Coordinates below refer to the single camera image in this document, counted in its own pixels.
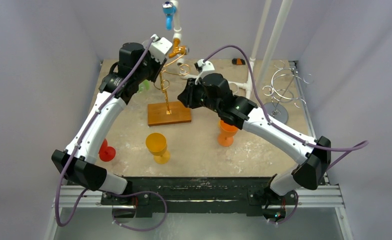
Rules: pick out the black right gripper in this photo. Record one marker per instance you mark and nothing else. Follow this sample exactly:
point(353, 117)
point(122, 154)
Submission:
point(187, 94)

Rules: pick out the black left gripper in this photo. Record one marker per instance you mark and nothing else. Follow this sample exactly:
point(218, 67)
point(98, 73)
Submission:
point(156, 64)

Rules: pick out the green plastic goblet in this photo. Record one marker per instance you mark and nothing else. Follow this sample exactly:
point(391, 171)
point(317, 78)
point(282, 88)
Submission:
point(144, 86)

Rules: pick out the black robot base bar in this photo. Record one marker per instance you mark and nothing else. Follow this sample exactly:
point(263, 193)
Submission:
point(240, 195)

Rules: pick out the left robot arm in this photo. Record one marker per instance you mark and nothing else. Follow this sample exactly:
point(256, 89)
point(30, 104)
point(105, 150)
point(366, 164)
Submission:
point(76, 162)

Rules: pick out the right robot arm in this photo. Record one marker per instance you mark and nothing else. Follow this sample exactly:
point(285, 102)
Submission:
point(309, 154)

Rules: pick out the chrome spiral glass rack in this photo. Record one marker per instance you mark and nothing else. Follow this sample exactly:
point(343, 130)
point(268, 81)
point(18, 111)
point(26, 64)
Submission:
point(281, 96)

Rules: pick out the yellow faucet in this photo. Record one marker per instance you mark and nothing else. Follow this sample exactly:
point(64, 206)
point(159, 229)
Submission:
point(177, 48)

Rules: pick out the orange plastic goblet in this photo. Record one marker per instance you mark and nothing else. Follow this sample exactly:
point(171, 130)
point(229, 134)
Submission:
point(227, 133)

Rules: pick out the blue faucet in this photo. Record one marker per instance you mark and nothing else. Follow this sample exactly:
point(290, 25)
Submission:
point(169, 10)

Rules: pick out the yellow-orange plastic goblet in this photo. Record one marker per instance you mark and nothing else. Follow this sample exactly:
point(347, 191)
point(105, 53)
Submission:
point(156, 144)

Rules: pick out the red plastic goblet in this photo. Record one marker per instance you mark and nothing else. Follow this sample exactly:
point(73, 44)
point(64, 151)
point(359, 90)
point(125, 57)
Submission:
point(106, 152)

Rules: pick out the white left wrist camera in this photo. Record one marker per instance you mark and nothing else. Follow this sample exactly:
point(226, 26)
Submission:
point(159, 48)

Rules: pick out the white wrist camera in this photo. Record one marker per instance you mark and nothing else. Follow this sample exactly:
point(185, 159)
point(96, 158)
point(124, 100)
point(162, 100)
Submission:
point(159, 48)
point(204, 68)

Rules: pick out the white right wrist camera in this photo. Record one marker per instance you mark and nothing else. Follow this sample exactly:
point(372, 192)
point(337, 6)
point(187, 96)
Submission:
point(204, 68)

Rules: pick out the white PVC pipe frame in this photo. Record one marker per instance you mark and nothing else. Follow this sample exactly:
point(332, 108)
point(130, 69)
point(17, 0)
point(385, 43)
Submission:
point(246, 86)

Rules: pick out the gold wire wine glass rack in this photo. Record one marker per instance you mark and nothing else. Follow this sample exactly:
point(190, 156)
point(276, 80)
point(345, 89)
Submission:
point(167, 112)

